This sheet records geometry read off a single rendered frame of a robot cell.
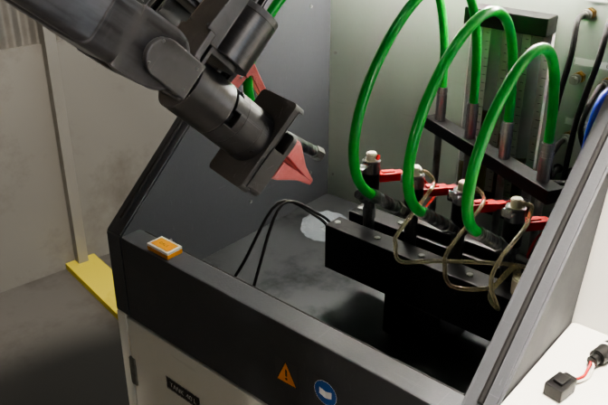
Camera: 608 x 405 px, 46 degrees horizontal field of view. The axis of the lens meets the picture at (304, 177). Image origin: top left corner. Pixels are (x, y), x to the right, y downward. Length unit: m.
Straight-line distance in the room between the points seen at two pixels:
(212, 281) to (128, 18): 0.56
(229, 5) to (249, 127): 0.12
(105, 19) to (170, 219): 0.72
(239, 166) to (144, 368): 0.68
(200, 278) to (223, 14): 0.52
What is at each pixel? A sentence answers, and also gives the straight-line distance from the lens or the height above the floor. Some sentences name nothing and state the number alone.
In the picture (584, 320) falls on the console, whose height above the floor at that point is 0.99.
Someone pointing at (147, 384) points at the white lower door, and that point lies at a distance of 1.36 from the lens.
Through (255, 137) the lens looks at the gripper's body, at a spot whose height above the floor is 1.27.
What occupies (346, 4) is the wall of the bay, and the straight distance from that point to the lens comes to 1.44.
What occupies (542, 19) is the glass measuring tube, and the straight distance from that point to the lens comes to 1.19.
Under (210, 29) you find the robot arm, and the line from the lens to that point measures 0.66.
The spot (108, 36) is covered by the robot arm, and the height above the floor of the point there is 1.40.
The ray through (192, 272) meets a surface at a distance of 1.10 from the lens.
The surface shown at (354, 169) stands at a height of 1.15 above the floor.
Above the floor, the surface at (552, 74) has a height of 1.26.
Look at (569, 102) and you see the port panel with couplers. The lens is 1.24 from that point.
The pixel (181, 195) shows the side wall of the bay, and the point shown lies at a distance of 1.27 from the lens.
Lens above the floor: 1.54
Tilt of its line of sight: 25 degrees down
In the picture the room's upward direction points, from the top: straight up
